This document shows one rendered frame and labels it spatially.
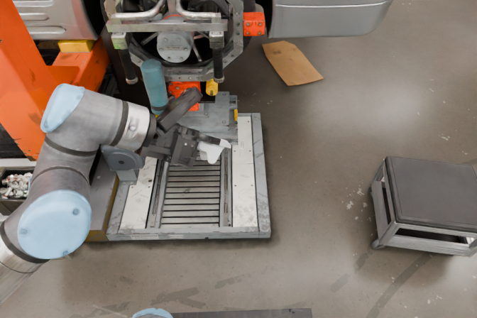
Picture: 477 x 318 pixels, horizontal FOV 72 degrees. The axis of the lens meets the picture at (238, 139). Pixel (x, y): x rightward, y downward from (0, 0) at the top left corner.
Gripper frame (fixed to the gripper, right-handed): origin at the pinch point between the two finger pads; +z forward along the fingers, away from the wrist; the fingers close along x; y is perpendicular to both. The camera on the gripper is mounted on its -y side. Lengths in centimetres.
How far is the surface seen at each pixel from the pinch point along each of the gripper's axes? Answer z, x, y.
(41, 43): -34, -271, -34
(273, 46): 119, -158, -85
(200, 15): 2, -41, -38
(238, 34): 27, -56, -44
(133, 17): -16, -53, -31
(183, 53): 6, -57, -28
